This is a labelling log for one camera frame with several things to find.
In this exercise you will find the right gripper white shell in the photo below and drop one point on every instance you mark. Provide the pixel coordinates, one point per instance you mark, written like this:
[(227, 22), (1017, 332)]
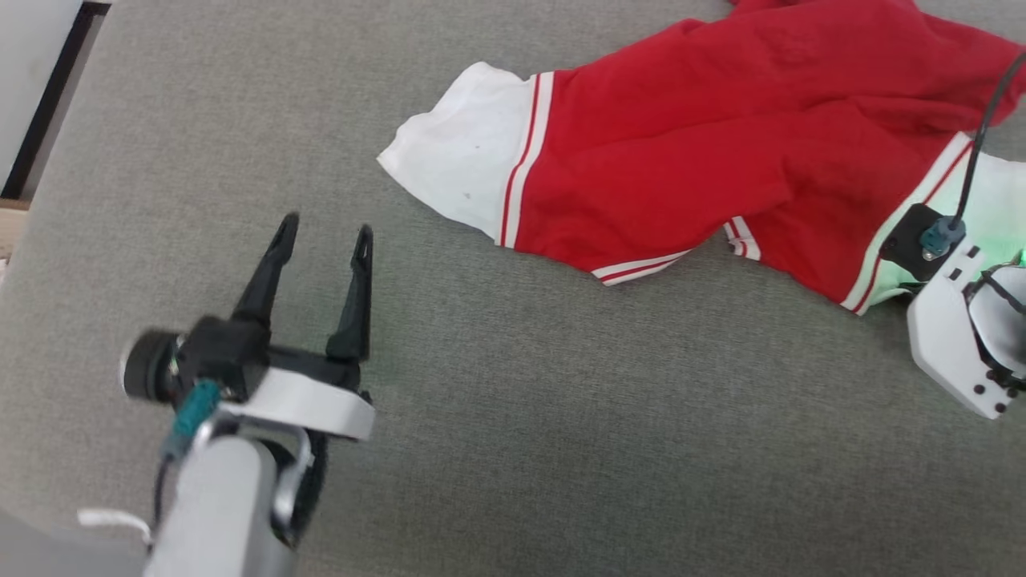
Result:
[(942, 336)]

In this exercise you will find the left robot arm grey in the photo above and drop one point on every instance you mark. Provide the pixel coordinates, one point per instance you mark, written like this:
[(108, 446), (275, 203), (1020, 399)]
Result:
[(216, 513)]

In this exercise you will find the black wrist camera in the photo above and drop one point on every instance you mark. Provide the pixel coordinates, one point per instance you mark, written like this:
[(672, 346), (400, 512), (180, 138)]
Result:
[(906, 240), (224, 353)]

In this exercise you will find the red and white shirt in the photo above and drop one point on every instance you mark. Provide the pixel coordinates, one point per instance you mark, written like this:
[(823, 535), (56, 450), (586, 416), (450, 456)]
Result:
[(681, 160)]

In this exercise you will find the black baseboard strip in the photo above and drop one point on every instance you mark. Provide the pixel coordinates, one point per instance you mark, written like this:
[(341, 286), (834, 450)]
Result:
[(52, 104)]

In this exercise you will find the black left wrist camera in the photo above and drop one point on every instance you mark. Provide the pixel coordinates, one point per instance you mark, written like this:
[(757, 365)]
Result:
[(224, 353)]

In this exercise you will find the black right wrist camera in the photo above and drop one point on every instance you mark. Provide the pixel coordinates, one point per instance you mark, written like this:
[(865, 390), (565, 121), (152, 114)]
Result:
[(906, 240)]

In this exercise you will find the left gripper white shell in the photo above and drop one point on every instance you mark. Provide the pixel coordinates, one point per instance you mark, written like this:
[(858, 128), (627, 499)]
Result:
[(313, 401)]

